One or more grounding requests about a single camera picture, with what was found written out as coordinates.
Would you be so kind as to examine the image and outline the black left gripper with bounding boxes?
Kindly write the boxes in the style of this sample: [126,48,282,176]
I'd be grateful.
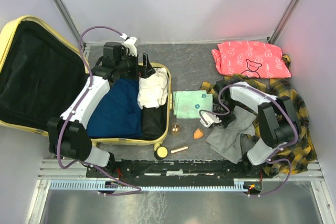
[116,49,155,79]

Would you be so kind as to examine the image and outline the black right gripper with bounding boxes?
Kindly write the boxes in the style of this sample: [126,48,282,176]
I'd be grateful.
[210,99,237,128]

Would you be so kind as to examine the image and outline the white garment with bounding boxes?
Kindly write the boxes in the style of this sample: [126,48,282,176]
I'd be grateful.
[137,68,169,109]

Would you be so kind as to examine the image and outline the grey garment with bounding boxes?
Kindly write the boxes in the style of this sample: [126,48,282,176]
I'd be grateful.
[206,106,259,164]

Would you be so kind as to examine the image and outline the mint green flowered cloth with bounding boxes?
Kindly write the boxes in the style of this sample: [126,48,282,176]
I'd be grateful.
[173,90,213,119]

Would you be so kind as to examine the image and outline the blue garment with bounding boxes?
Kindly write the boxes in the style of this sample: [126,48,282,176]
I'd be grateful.
[87,79,142,139]

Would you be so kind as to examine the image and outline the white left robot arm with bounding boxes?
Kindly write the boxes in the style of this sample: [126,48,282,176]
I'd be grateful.
[47,37,155,177]

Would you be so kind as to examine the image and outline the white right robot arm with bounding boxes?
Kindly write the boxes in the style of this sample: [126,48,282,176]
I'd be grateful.
[214,80,301,177]

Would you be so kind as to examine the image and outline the orange makeup sponge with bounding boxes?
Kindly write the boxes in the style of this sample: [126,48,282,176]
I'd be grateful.
[193,128,204,140]

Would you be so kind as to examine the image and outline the rose gold lipstick tube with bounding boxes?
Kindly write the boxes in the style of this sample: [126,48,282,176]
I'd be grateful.
[171,145,188,154]

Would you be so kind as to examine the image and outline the pink printed garment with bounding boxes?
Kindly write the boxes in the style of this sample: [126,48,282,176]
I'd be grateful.
[211,41,291,79]

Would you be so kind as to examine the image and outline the yellow plaid shirt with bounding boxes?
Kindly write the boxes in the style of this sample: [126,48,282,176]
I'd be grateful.
[199,55,318,177]

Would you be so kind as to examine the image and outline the yellow open suitcase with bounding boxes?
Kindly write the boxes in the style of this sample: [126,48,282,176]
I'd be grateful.
[1,16,172,159]

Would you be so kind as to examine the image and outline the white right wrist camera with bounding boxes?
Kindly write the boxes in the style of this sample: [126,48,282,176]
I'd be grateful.
[200,112,222,128]

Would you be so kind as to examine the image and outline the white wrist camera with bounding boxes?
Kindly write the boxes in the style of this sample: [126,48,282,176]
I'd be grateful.
[200,112,222,128]
[120,33,140,57]

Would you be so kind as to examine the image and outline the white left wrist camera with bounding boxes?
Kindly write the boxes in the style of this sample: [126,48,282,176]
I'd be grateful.
[120,33,140,57]

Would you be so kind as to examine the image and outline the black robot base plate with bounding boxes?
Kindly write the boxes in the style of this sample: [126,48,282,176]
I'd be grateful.
[86,158,266,188]

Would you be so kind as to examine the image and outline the left aluminium frame post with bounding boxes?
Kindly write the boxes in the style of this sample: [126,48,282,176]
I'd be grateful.
[52,0,80,43]

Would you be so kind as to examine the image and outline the aluminium frame post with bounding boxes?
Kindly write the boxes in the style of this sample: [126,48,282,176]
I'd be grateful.
[267,0,300,45]
[52,0,80,43]

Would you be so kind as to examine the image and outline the blue slotted cable duct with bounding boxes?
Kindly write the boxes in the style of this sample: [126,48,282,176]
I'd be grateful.
[49,178,259,193]

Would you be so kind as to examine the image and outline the right aluminium frame post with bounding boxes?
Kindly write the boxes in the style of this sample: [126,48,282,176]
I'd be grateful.
[267,0,300,45]

